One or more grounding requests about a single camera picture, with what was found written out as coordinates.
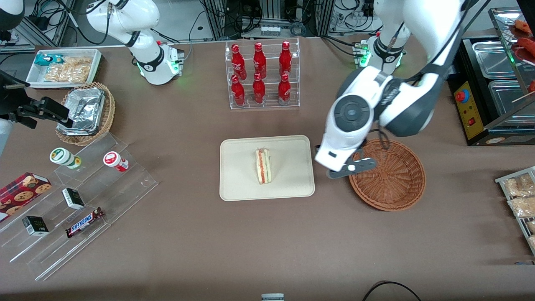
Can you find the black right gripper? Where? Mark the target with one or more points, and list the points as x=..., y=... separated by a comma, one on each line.
x=26, y=111

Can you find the triangle sandwich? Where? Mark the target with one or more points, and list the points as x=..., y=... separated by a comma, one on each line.
x=263, y=167

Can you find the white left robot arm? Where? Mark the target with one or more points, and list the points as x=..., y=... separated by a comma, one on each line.
x=347, y=138

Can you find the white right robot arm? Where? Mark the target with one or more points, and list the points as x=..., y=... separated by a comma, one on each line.
x=146, y=25

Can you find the round brown wicker basket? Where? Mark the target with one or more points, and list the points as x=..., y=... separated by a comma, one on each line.
x=393, y=184

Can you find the white snack tray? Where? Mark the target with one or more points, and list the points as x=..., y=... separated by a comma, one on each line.
x=35, y=77

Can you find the light wicker basket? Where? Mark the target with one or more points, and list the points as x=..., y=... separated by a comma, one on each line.
x=106, y=117

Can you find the cream rectangular tray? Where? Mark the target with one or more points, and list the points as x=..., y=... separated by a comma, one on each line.
x=242, y=175

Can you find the stack of foil containers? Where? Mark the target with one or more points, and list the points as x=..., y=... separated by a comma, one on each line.
x=85, y=108

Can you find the clear bag of chips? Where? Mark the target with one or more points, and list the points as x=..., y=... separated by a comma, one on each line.
x=79, y=62
x=67, y=75

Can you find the white cup with green lid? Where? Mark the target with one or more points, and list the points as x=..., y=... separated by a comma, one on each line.
x=62, y=156

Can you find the teal snack packet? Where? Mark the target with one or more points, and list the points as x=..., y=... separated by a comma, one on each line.
x=46, y=59

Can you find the white cup with red lid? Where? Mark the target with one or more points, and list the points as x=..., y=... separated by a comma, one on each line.
x=115, y=161

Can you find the small black box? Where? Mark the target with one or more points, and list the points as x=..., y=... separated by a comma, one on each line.
x=73, y=198
x=35, y=225

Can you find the red cookie box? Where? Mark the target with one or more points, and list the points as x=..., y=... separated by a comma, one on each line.
x=21, y=194

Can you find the clear acrylic stepped display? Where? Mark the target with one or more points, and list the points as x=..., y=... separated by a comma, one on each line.
x=117, y=192

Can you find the red cola bottle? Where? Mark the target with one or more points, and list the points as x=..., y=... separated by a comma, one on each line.
x=237, y=62
x=259, y=60
x=284, y=90
x=238, y=90
x=258, y=90
x=285, y=58

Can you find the black yellow hot food machine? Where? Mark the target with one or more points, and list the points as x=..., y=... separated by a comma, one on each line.
x=470, y=113

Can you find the clear acrylic bottle rack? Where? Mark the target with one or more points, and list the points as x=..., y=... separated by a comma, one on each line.
x=269, y=104

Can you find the Snickers chocolate bar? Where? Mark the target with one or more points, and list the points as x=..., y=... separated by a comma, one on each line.
x=83, y=223

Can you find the grey snack rack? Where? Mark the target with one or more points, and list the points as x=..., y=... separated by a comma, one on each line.
x=501, y=180

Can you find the clear bag of crackers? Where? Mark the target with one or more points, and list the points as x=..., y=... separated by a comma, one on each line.
x=522, y=207
x=518, y=186
x=531, y=226

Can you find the steel food pan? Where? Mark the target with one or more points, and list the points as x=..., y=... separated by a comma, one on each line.
x=510, y=100
x=495, y=58

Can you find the white power strip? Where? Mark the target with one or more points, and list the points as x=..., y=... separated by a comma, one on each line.
x=270, y=31

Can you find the small grey device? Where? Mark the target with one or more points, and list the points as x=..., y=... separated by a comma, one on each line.
x=272, y=297

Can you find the wooden skewer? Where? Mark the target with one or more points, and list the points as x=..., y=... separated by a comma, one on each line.
x=522, y=98

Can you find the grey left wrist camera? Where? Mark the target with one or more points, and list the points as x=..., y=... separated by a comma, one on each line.
x=340, y=172

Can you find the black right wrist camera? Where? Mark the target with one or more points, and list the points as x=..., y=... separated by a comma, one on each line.
x=12, y=94

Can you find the metal equipment frame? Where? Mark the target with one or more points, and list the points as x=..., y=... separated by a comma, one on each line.
x=271, y=10

